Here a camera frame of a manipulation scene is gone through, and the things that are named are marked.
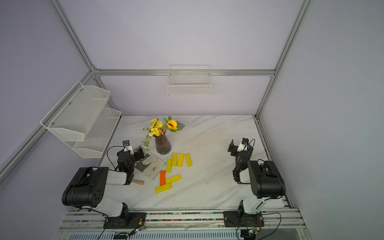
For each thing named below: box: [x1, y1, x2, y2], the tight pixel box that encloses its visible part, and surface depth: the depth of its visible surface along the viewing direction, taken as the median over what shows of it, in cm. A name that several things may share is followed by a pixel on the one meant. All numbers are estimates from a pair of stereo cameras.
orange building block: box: [160, 170, 166, 186], surface depth 90 cm
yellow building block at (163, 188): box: [155, 183, 172, 194], surface depth 86 cm
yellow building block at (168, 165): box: [166, 158, 172, 173], surface depth 95 cm
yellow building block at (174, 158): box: [171, 152, 178, 166], surface depth 97 cm
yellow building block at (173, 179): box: [165, 174, 182, 184], surface depth 89 cm
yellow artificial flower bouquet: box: [141, 116, 186, 151], surface depth 82 cm
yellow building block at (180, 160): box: [177, 153, 185, 168], surface depth 97 cm
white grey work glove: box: [142, 153, 167, 181], surface depth 95 cm
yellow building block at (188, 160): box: [185, 153, 193, 167], surface depth 97 cm
